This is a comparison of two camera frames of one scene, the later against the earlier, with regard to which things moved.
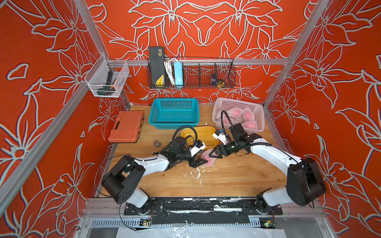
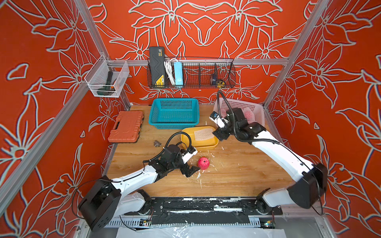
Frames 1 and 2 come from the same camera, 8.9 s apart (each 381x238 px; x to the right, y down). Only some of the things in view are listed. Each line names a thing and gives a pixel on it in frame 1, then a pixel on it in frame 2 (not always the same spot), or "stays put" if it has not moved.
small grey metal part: [157, 144] stays put
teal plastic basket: [174, 113] stays put
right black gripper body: [230, 148] → [223, 133]
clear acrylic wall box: [106, 78] stays put
